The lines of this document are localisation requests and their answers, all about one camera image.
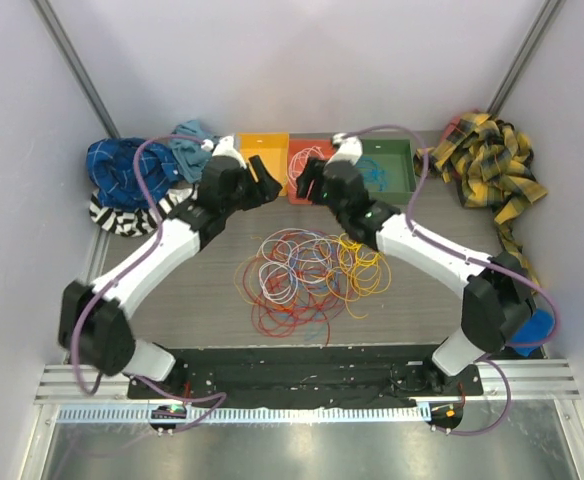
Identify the yellow plaid shirt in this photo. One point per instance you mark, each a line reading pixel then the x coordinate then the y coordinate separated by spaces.
pixel 492 169

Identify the orange plastic bin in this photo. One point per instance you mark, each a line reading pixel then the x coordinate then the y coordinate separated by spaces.
pixel 299 151

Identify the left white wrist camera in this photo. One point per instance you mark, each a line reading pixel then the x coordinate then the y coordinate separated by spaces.
pixel 224 147

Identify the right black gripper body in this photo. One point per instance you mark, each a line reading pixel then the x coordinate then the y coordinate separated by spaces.
pixel 320 195

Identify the green plastic bin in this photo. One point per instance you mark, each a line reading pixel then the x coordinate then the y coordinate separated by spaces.
pixel 387 170

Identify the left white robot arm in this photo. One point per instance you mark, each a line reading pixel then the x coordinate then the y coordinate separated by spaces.
pixel 94 323

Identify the pink cloth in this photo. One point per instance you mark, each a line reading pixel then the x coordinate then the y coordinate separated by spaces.
pixel 460 126

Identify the yellow plastic bin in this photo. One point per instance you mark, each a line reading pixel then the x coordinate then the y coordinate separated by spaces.
pixel 272 148

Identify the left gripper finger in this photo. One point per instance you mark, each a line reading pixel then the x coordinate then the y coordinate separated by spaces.
pixel 261 191
pixel 260 172

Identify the black white striped cloth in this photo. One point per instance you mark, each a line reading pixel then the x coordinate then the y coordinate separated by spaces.
pixel 139 222

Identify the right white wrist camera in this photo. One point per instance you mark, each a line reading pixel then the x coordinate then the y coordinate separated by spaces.
pixel 347 148

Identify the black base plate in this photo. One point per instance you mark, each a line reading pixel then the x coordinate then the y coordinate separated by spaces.
pixel 349 377

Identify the bright blue cloth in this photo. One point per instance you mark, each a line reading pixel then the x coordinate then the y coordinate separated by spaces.
pixel 533 333

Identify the blue plaid shirt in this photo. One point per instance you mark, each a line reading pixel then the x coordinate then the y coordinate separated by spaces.
pixel 109 164

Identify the light blue cloth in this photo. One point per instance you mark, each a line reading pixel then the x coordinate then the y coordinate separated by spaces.
pixel 191 158

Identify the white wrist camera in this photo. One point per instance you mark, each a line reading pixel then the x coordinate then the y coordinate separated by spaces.
pixel 224 147
pixel 347 148

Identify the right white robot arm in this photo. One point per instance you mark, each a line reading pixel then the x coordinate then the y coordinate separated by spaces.
pixel 496 295

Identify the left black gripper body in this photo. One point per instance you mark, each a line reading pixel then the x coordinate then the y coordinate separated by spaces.
pixel 238 201

